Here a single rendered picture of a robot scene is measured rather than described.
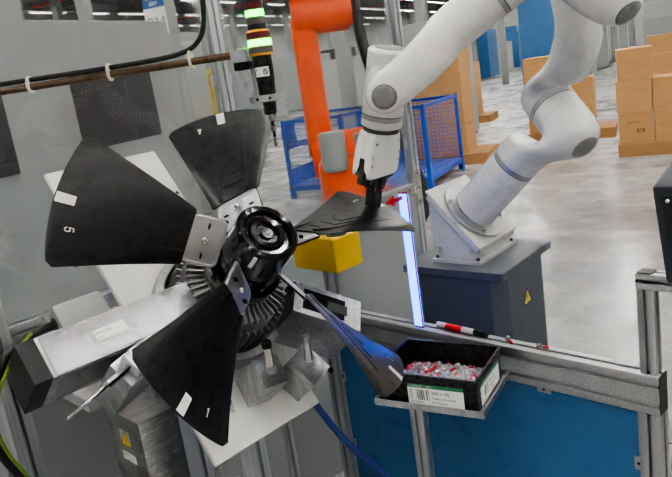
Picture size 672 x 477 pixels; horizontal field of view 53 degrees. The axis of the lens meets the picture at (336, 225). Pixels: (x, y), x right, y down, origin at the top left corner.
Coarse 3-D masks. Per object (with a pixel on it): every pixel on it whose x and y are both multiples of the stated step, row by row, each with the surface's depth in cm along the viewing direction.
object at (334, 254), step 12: (312, 240) 175; (324, 240) 172; (336, 240) 171; (348, 240) 174; (300, 252) 180; (312, 252) 176; (324, 252) 173; (336, 252) 171; (348, 252) 174; (360, 252) 177; (300, 264) 181; (312, 264) 177; (324, 264) 174; (336, 264) 171; (348, 264) 174
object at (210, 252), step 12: (204, 216) 120; (192, 228) 119; (204, 228) 120; (216, 228) 121; (192, 240) 120; (216, 240) 121; (192, 252) 120; (204, 252) 121; (216, 252) 122; (204, 264) 122
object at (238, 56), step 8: (232, 56) 123; (240, 56) 122; (240, 64) 122; (248, 64) 122; (248, 72) 123; (248, 80) 123; (248, 88) 124; (256, 88) 125; (248, 96) 124; (256, 96) 122; (264, 96) 122; (272, 96) 122; (280, 96) 123
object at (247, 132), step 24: (216, 120) 142; (240, 120) 141; (264, 120) 141; (192, 144) 139; (216, 144) 138; (240, 144) 136; (264, 144) 136; (192, 168) 137; (216, 168) 135; (240, 168) 133; (216, 192) 132; (240, 192) 130
